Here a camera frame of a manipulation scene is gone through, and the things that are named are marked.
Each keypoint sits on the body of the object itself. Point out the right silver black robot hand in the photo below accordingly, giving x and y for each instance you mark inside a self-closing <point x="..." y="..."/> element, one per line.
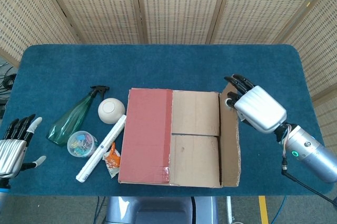
<point x="260" y="108"/>

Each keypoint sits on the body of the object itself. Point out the woven bamboo folding screen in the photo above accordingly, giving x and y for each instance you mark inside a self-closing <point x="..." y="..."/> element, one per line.
<point x="179" y="5"/>

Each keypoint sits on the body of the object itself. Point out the white cylindrical tube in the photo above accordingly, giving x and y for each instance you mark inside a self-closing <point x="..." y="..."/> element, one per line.
<point x="102" y="147"/>

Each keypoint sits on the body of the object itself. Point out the white table leg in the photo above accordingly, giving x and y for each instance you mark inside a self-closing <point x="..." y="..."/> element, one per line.
<point x="229" y="208"/>

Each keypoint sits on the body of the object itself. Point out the blue carpet table cover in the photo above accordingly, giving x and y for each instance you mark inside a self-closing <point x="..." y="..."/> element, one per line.
<point x="184" y="66"/>

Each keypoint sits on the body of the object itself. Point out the green plastic spray bottle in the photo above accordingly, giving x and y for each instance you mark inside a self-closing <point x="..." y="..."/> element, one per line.
<point x="69" y="121"/>

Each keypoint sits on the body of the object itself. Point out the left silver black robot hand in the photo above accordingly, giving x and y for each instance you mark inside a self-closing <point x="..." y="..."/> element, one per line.
<point x="10" y="155"/>

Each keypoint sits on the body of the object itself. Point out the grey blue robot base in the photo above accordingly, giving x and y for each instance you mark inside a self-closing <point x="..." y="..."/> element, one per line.
<point x="158" y="211"/>

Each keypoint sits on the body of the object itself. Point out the orange white snack packet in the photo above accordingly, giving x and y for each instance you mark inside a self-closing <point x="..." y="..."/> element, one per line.
<point x="113" y="161"/>

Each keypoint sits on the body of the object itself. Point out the red brown cardboard box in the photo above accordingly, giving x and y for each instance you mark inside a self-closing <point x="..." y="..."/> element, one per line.
<point x="147" y="134"/>

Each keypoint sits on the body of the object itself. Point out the beige round bowl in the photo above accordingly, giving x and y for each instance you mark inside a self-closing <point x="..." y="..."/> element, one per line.
<point x="110" y="111"/>

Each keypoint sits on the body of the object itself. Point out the clear tub of binder clips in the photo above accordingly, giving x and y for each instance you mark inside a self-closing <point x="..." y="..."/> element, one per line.
<point x="81" y="143"/>

